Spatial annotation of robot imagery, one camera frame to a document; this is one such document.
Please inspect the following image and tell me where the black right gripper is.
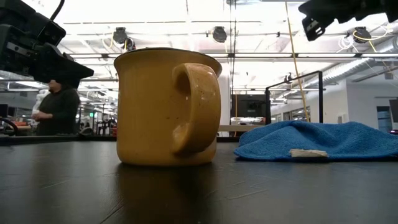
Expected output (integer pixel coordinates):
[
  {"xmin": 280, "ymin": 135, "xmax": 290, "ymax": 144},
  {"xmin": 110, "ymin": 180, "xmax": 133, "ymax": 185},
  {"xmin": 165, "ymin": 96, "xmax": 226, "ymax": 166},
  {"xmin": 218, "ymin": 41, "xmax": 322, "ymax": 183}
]
[{"xmin": 298, "ymin": 0, "xmax": 398, "ymax": 42}]

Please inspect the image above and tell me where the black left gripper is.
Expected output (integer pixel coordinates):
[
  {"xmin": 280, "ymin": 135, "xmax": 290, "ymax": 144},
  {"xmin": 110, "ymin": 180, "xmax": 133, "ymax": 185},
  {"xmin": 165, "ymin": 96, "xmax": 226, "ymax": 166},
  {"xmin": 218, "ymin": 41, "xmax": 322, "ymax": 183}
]
[{"xmin": 0, "ymin": 0, "xmax": 95, "ymax": 88}]

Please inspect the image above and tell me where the wooden shelf with black frame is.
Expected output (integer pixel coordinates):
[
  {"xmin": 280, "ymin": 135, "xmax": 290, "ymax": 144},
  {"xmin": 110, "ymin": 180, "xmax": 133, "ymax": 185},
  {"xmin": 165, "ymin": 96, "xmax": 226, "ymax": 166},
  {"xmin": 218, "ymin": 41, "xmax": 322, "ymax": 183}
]
[{"xmin": 217, "ymin": 70, "xmax": 324, "ymax": 133}]

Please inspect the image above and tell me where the large mustard yellow mug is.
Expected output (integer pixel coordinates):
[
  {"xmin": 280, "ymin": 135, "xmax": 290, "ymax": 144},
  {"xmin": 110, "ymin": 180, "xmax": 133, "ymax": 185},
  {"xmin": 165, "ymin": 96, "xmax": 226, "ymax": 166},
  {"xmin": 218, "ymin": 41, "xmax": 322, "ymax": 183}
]
[{"xmin": 113, "ymin": 47, "xmax": 223, "ymax": 167}]

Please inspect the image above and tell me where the blue terry towel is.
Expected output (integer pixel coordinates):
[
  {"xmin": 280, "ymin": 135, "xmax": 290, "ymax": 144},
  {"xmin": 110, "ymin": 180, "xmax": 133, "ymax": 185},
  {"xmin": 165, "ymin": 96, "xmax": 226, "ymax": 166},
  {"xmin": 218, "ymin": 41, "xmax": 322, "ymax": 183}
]
[{"xmin": 233, "ymin": 120, "xmax": 398, "ymax": 162}]

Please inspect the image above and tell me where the white robot figure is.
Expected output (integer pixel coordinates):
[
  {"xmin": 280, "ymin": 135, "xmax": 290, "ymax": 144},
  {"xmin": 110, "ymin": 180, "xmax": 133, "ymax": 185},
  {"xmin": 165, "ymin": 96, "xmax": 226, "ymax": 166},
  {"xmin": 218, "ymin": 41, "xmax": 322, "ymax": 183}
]
[{"xmin": 32, "ymin": 90, "xmax": 50, "ymax": 114}]

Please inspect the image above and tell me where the person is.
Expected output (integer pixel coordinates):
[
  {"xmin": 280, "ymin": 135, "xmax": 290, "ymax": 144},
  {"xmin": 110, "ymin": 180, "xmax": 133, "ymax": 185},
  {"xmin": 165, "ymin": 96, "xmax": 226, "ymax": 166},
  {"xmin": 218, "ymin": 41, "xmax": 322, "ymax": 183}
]
[{"xmin": 32, "ymin": 79, "xmax": 81, "ymax": 136}]

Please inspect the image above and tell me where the black monitor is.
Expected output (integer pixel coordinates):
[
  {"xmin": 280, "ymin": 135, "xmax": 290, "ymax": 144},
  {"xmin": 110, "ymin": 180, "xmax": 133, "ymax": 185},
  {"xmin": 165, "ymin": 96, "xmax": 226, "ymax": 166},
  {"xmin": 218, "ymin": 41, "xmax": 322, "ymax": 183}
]
[{"xmin": 230, "ymin": 94, "xmax": 267, "ymax": 118}]

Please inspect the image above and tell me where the white column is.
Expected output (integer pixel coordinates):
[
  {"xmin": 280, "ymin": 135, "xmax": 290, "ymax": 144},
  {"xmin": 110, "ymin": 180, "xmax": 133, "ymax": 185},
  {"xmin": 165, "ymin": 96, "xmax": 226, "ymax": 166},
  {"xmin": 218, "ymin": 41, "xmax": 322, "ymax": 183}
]
[{"xmin": 217, "ymin": 74, "xmax": 231, "ymax": 138}]

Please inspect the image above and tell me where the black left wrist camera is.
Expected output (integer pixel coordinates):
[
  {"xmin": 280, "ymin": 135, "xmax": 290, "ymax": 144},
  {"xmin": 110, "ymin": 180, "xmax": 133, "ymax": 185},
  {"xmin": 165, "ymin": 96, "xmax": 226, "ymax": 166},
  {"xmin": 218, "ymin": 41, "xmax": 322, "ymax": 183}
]
[{"xmin": 32, "ymin": 12, "xmax": 67, "ymax": 47}]

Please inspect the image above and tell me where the black ceiling cord reel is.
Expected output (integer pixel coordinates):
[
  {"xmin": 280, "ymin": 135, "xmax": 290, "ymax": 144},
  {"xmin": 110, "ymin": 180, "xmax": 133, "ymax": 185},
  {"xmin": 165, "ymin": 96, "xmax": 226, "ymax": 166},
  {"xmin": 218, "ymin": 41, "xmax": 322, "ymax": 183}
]
[
  {"xmin": 353, "ymin": 26, "xmax": 373, "ymax": 44},
  {"xmin": 112, "ymin": 27, "xmax": 128, "ymax": 44},
  {"xmin": 212, "ymin": 26, "xmax": 228, "ymax": 44}
]

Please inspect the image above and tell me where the thick yellow cable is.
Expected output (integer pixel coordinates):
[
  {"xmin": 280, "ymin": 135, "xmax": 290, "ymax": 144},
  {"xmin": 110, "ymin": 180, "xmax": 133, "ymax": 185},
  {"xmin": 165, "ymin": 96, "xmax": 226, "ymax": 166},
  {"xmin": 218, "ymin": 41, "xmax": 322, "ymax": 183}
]
[{"xmin": 285, "ymin": 0, "xmax": 310, "ymax": 123}]

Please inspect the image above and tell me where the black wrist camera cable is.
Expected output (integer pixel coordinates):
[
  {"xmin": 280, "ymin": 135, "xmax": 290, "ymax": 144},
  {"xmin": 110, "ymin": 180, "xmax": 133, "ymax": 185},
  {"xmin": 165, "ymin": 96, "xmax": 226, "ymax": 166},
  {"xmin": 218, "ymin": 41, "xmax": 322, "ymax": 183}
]
[{"xmin": 49, "ymin": 0, "xmax": 65, "ymax": 21}]

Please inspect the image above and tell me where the black looped cable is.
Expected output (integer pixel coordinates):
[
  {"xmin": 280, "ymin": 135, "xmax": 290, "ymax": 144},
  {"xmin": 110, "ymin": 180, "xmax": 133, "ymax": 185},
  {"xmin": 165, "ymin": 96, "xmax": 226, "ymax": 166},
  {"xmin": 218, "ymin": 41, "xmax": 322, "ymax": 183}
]
[{"xmin": 0, "ymin": 116, "xmax": 19, "ymax": 137}]

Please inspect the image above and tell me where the black hanging cable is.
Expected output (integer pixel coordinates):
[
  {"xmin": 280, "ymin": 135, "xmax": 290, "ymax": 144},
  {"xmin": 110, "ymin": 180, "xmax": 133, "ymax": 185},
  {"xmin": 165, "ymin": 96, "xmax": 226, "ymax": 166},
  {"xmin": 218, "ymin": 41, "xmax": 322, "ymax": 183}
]
[{"xmin": 229, "ymin": 0, "xmax": 237, "ymax": 94}]

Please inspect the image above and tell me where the dark wall screen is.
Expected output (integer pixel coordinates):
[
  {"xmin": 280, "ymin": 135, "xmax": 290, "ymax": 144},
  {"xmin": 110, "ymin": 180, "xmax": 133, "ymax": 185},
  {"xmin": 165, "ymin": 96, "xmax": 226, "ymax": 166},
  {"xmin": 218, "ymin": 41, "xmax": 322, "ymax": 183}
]
[{"xmin": 389, "ymin": 98, "xmax": 398, "ymax": 123}]

